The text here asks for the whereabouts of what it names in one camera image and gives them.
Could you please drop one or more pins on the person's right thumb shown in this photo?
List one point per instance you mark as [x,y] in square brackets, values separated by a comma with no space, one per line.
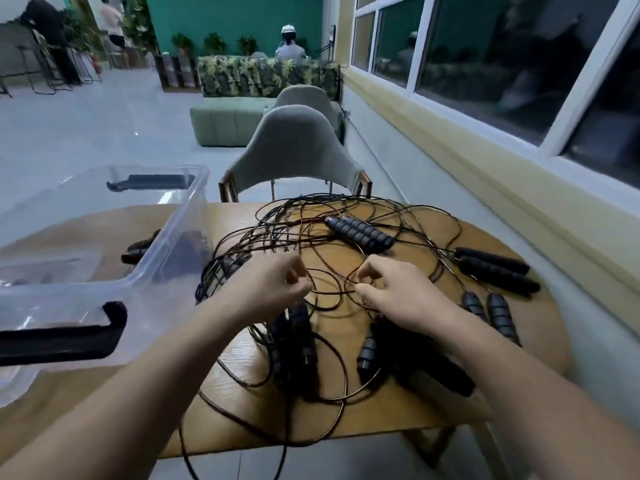
[367,293]

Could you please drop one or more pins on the clear plastic storage bin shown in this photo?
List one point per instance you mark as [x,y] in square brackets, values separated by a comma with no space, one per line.
[75,274]

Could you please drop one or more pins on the tall leafy green plant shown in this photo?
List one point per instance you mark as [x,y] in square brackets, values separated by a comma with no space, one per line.
[140,22]

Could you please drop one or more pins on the person's right forearm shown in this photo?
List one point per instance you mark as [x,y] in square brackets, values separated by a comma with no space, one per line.
[540,409]

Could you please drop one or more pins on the green cushioned sofa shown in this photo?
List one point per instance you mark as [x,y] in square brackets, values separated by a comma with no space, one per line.
[225,122]

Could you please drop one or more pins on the potted green plant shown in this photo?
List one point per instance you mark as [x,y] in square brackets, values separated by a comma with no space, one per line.
[215,43]
[247,45]
[182,43]

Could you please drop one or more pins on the grey upholstered chair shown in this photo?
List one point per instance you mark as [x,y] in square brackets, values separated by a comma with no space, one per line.
[295,149]
[307,97]

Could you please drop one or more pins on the person's right hand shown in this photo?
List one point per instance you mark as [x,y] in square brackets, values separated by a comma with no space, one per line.
[405,302]

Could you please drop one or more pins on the wooden crate shelf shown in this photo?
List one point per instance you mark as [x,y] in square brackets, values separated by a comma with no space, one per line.
[177,72]

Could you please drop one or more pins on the white framed window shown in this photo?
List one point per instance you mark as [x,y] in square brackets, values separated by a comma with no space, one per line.
[500,59]

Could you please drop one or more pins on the person's left forearm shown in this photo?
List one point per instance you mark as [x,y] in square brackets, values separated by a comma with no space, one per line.
[125,399]

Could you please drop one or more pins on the black metal bar stool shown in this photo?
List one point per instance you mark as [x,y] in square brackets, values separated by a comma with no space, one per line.
[40,69]

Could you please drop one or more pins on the person's left thumb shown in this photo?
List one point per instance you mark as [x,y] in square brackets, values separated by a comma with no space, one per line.
[297,291]

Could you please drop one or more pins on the person's left hand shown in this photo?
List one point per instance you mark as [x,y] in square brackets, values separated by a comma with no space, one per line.
[260,287]

